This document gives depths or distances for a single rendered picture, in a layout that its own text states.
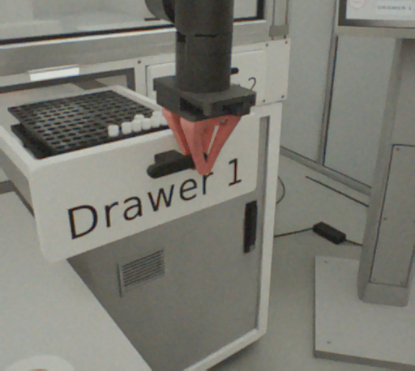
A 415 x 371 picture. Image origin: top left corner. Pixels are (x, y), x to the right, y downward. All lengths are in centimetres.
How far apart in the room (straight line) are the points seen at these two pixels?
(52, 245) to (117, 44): 44
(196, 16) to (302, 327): 133
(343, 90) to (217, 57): 207
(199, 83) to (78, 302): 28
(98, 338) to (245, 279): 85
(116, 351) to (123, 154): 20
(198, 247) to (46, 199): 70
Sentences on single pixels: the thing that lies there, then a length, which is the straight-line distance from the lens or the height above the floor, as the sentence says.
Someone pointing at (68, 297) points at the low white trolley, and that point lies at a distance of 56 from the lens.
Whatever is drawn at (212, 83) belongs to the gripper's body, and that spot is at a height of 100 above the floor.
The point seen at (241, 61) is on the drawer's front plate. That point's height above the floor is 91.
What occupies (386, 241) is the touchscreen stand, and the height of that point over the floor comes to 29.
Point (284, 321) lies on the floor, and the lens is 165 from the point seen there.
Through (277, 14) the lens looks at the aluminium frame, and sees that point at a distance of 106.
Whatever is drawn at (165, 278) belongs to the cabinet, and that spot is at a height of 42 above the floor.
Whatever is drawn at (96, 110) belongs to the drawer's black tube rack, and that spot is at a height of 90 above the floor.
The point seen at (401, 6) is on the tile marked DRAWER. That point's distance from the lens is 128.
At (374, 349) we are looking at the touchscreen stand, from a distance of 158.
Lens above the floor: 111
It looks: 23 degrees down
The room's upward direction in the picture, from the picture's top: straight up
